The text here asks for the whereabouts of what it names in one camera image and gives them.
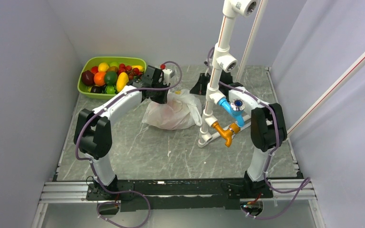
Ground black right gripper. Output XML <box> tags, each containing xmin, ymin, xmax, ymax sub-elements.
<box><xmin>190</xmin><ymin>73</ymin><xmax>221</xmax><ymax>96</ymax></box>

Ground white printed plastic bag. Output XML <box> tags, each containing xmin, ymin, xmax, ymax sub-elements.
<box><xmin>142</xmin><ymin>89</ymin><xmax>202</xmax><ymax>130</ymax></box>

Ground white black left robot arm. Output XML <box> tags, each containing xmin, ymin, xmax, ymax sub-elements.
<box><xmin>74</xmin><ymin>64</ymin><xmax>171</xmax><ymax>200</ymax></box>

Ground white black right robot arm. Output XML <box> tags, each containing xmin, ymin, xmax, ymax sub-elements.
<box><xmin>190</xmin><ymin>72</ymin><xmax>287</xmax><ymax>197</ymax></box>

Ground red fake cherry tomatoes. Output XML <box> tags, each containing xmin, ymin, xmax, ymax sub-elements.
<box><xmin>117</xmin><ymin>63</ymin><xmax>145</xmax><ymax>80</ymax></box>

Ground yellow fake mango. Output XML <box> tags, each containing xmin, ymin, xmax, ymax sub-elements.
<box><xmin>116</xmin><ymin>72</ymin><xmax>129</xmax><ymax>92</ymax></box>

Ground green fake lime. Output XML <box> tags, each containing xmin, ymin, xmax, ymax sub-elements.
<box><xmin>105</xmin><ymin>71</ymin><xmax>118</xmax><ymax>86</ymax></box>

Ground yellow fake lemon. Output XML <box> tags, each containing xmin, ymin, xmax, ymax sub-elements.
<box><xmin>97</xmin><ymin>62</ymin><xmax>110</xmax><ymax>72</ymax></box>

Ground orange fake orange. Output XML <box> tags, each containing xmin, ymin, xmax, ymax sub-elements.
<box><xmin>94</xmin><ymin>71</ymin><xmax>106</xmax><ymax>86</ymax></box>

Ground dark red fake apple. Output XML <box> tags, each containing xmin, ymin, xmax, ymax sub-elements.
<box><xmin>81</xmin><ymin>70</ymin><xmax>95</xmax><ymax>86</ymax></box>

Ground blue plastic faucet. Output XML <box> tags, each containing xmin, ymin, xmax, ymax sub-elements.
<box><xmin>217</xmin><ymin>98</ymin><xmax>245</xmax><ymax>127</ymax></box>

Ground orange brass faucet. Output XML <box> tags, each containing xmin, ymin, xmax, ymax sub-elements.
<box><xmin>211</xmin><ymin>122</ymin><xmax>241</xmax><ymax>147</ymax></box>

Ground green plastic fruit basin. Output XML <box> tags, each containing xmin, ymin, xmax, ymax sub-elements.
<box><xmin>77</xmin><ymin>56</ymin><xmax>147</xmax><ymax>100</ymax></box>

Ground white diagonal corner pipe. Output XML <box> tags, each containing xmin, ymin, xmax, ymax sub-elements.
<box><xmin>288</xmin><ymin>52</ymin><xmax>365</xmax><ymax>138</ymax></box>

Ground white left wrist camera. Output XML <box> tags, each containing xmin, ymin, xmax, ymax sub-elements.
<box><xmin>160</xmin><ymin>64</ymin><xmax>175</xmax><ymax>84</ymax></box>

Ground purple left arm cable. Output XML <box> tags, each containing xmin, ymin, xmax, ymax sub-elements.
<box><xmin>75</xmin><ymin>61</ymin><xmax>183</xmax><ymax>228</ymax></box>

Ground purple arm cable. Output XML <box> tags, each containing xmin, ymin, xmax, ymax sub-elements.
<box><xmin>206</xmin><ymin>47</ymin><xmax>312</xmax><ymax>220</ymax></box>
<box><xmin>75</xmin><ymin>61</ymin><xmax>183</xmax><ymax>228</ymax></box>

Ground white PVC pipe frame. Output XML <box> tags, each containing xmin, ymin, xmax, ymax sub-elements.
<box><xmin>198</xmin><ymin>0</ymin><xmax>268</xmax><ymax>148</ymax></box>

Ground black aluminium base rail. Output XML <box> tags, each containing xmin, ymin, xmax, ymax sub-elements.
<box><xmin>39</xmin><ymin>178</ymin><xmax>317</xmax><ymax>212</ymax></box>

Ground aluminium table edge rail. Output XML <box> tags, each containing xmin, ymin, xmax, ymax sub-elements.
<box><xmin>264</xmin><ymin>67</ymin><xmax>304</xmax><ymax>179</ymax></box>

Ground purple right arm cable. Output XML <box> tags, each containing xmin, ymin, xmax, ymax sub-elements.
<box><xmin>206</xmin><ymin>47</ymin><xmax>312</xmax><ymax>220</ymax></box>

